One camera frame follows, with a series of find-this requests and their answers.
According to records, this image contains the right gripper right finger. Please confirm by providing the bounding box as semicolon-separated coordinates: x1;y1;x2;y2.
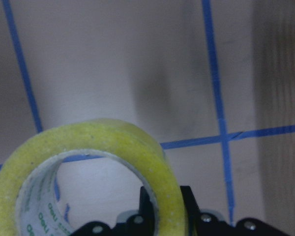
180;185;200;236

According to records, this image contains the yellow tape roll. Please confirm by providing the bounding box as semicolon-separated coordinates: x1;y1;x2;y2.
0;119;188;236

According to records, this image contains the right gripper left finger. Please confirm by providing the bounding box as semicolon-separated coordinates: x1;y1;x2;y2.
138;186;155;236

